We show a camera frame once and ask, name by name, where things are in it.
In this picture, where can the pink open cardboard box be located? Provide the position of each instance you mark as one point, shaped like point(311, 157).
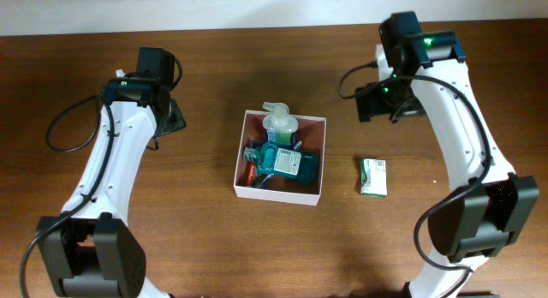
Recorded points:
point(310, 137)

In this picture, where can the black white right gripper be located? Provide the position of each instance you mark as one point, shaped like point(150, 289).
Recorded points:
point(373, 104)

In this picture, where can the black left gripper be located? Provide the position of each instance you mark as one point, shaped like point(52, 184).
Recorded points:
point(176, 123)

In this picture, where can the clear foam soap dispenser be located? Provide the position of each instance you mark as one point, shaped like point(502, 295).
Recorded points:
point(279, 125)

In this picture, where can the blue white toothbrush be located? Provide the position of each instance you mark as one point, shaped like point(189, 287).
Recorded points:
point(276, 161)

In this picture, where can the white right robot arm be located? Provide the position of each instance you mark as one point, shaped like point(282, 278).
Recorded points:
point(488, 204)

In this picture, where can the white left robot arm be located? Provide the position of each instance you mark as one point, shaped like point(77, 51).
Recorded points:
point(88, 249)

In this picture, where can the teal toothpaste tube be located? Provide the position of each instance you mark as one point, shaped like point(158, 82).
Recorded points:
point(251, 174)

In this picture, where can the green white soap packet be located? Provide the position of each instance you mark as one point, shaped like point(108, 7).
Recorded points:
point(373, 177)

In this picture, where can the teal mouthwash bottle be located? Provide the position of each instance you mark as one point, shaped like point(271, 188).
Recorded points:
point(308, 168)

